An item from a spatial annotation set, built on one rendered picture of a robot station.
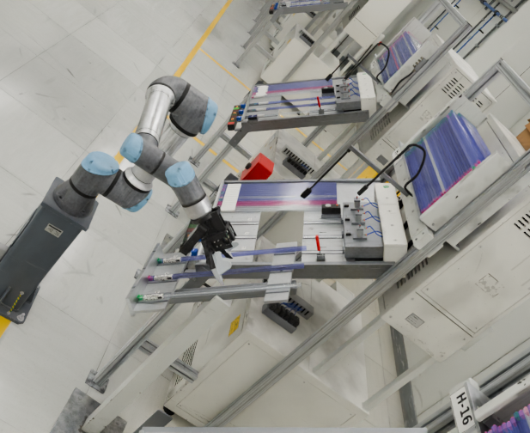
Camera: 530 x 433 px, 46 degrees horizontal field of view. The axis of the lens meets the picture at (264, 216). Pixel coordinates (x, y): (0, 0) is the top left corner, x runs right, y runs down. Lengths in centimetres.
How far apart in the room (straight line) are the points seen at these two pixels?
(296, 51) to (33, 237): 476
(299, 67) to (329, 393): 471
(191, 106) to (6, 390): 122
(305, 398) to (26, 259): 122
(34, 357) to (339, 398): 121
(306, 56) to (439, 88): 338
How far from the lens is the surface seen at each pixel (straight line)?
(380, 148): 360
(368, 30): 674
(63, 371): 267
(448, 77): 352
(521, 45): 540
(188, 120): 212
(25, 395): 253
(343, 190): 276
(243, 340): 245
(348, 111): 355
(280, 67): 682
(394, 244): 222
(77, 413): 258
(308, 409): 268
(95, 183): 229
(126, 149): 177
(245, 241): 240
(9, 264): 256
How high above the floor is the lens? 194
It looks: 25 degrees down
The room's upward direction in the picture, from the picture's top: 44 degrees clockwise
